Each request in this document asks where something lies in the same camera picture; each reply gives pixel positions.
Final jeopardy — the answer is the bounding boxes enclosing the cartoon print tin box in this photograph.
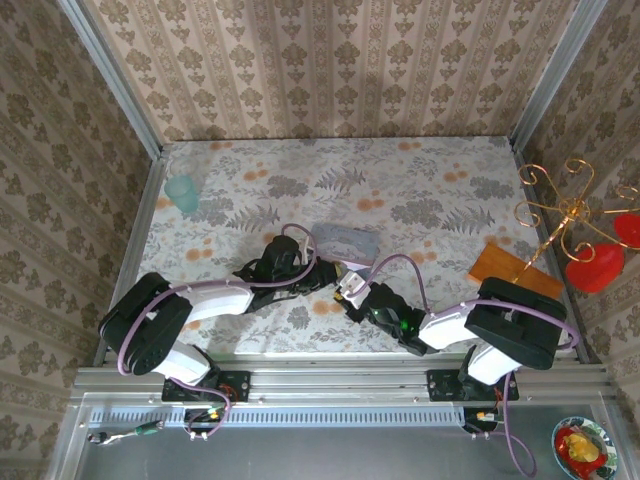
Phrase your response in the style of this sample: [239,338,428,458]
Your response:
[310,223,380,268]

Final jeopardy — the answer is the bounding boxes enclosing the floral patterned table mat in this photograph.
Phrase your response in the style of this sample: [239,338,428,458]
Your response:
[117,137,575,357]

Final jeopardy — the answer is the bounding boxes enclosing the green translucent plastic cup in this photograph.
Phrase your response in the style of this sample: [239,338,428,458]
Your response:
[163,174,201,216]

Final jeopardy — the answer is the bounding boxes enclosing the clear glass cup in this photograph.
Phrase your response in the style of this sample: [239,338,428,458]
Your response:
[169,156,206,194]

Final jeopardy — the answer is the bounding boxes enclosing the grey metal shelf panel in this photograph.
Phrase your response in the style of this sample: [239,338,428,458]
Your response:
[47,393,632,480]

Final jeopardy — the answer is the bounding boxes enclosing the red yellow toy fruit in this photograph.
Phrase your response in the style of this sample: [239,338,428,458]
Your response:
[556,426,609,472]

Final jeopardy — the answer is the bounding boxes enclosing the red round ornament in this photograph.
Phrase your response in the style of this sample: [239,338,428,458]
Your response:
[613,213,640,250]

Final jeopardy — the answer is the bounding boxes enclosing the patterned ceramic bowl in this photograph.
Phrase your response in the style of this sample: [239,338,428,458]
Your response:
[551,416,619,480]

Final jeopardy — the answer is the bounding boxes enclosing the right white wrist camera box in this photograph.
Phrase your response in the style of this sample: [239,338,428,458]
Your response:
[335,269,370,308]

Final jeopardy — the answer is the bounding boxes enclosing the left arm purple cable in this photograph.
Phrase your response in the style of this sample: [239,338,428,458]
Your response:
[116,222,322,442]

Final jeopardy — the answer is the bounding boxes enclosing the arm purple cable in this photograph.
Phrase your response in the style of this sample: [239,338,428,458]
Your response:
[364,253,579,479]
[116,222,322,442]

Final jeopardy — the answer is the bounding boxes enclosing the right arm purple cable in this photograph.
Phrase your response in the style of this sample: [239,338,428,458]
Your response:
[364,253,579,479]

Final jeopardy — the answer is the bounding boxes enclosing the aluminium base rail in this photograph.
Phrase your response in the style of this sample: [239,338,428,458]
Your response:
[73,352,615,402]

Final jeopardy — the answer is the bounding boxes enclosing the grey slotted cable duct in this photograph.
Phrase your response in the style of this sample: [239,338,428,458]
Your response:
[89,404,467,429]

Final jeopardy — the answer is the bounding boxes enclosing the gold wire stand wooden base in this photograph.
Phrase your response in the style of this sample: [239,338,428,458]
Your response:
[468,158,640,302]

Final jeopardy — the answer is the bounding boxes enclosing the aluminium side rail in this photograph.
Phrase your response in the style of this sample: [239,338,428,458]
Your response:
[511,144,592,365]
[93,153,170,367]

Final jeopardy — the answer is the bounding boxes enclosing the green black plug with cable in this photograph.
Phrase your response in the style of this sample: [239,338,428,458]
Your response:
[87,419,166,446]

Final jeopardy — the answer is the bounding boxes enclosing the aluminium frame post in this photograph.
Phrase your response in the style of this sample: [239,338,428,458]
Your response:
[56,0,167,159]
[508,0,610,152]

